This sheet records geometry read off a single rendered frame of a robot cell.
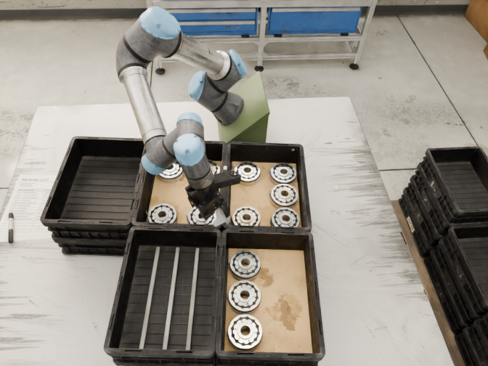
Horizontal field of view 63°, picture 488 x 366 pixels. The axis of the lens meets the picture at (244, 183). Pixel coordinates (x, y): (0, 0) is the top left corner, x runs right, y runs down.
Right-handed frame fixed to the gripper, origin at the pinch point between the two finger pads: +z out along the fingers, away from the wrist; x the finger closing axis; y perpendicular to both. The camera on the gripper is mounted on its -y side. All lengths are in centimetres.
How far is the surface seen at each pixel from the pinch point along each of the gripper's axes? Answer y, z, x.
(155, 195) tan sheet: 10.2, 7.5, -32.2
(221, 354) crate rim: 27.3, 5.0, 31.9
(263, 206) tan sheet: -17.8, 16.6, -3.2
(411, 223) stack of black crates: -97, 98, 16
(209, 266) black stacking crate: 12.7, 13.1, 3.7
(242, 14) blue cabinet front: -137, 44, -164
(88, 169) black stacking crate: 23, 1, -59
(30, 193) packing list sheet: 47, 8, -76
